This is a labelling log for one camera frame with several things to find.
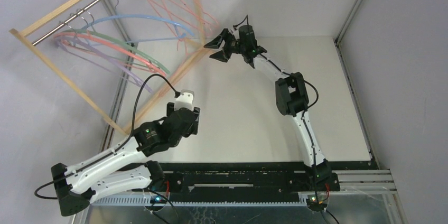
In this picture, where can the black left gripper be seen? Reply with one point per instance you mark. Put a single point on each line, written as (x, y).
(193, 130)

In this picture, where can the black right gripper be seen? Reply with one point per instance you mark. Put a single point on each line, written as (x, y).
(230, 47)

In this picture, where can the blue plastic hanger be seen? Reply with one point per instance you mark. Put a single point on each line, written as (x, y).
(181, 32)

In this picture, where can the green plastic hanger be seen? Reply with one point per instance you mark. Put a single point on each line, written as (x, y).
(149, 62)

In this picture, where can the pink curved plastic hanger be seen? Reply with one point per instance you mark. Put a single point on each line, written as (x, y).
(115, 45)

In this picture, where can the purple plastic hanger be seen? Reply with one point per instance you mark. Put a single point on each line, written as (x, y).
(105, 58)

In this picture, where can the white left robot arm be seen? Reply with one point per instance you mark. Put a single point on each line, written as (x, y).
(125, 166)

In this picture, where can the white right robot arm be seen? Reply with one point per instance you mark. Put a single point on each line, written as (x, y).
(291, 97)

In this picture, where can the metal rack hanging rod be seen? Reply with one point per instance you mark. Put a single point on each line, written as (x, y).
(55, 13)

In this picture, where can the wooden clothes rack frame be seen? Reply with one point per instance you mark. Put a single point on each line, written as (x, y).
(34, 100)

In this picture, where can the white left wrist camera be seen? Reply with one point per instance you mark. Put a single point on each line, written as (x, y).
(184, 100)

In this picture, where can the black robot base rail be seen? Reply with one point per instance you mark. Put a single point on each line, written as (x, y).
(256, 182)

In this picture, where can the left aluminium frame post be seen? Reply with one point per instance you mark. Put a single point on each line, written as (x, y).
(111, 10)

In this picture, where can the aluminium frame post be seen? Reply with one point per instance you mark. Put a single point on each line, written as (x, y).
(111, 10)
(347, 22)

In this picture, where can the right aluminium frame post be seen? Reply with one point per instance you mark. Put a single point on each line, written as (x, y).
(347, 22)

